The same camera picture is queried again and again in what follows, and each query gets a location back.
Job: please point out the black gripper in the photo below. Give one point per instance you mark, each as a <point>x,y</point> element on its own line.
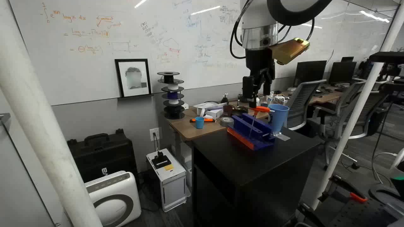
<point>262,70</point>

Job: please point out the orange handled screwdriver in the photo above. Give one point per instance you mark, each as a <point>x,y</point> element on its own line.
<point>261,108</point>

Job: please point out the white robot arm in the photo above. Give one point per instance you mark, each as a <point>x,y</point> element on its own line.
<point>256,30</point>

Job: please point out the blue plastic cup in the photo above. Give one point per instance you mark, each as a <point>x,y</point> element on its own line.
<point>280,114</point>

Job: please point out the blue platform rack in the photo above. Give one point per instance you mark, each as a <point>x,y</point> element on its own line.
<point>251,133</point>

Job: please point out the small teal cup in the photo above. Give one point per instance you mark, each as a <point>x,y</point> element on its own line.
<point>200,122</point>

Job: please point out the grey office chair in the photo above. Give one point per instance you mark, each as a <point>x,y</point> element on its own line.
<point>300,102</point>

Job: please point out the grey tape roll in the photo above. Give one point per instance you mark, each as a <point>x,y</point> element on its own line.
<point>227,121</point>

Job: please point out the white box on desk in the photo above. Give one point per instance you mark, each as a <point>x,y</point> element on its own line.
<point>210,108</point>

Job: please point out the black monitor left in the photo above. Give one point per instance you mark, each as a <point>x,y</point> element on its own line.
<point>310,70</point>

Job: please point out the black monitor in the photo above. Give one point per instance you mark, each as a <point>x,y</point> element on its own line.
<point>310,70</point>
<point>342,71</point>

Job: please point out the wooden desk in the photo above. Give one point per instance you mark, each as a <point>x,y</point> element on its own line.
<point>191,126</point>

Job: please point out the black monitor right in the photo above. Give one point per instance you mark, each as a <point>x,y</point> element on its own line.
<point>342,71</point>

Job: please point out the stack of filament spools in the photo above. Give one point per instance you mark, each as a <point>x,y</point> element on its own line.
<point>174,95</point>

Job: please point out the black cabinet table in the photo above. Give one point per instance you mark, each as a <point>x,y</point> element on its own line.
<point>237,186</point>

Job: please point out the framed portrait picture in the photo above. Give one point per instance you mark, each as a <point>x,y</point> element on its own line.
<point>133,76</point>

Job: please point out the white box device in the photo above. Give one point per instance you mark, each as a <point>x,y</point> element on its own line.
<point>172,177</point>

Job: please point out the white diagonal pole right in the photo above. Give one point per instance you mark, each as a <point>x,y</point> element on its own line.
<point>379,58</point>

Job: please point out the white diagonal pole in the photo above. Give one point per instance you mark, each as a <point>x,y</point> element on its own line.
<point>379,58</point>
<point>25,93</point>

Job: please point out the black hard case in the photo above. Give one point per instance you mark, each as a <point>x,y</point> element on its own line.
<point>103,153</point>

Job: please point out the white air purifier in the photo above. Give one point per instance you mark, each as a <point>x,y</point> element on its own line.
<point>116,198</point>

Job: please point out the white diagonal pole left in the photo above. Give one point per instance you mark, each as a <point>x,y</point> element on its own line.
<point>25,93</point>

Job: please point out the gold wrist camera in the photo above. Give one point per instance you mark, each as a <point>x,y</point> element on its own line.
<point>286,51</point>

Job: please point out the orange handled tool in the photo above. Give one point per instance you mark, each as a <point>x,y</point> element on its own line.
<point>206,119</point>

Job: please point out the wall power outlet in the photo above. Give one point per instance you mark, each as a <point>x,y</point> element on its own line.
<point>155,133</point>

